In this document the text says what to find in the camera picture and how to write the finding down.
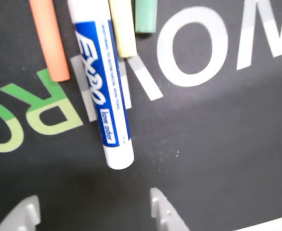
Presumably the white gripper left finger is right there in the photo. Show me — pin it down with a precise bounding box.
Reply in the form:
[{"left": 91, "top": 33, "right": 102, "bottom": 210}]
[{"left": 0, "top": 194, "right": 41, "bottom": 231}]

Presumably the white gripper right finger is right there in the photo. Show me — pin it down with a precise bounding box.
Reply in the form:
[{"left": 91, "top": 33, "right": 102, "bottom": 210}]
[{"left": 150, "top": 187, "right": 191, "bottom": 231}]

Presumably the blue Expo marker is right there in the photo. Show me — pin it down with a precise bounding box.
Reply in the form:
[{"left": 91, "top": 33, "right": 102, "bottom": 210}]
[{"left": 67, "top": 0, "right": 135, "bottom": 170}]

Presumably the orange chalk stick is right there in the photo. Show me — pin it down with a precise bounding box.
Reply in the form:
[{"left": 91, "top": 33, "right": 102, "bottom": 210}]
[{"left": 28, "top": 0, "right": 72, "bottom": 83}]

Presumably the dark grey WOWROBO mat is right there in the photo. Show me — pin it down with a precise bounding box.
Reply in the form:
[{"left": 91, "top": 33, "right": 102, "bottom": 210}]
[{"left": 0, "top": 0, "right": 282, "bottom": 231}]

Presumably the yellow chalk stick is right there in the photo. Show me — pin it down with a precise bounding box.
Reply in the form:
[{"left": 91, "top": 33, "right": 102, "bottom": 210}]
[{"left": 108, "top": 0, "right": 138, "bottom": 59}]

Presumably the green chalk stick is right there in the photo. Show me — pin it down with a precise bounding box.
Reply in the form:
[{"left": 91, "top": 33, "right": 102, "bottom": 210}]
[{"left": 134, "top": 0, "right": 157, "bottom": 35}]

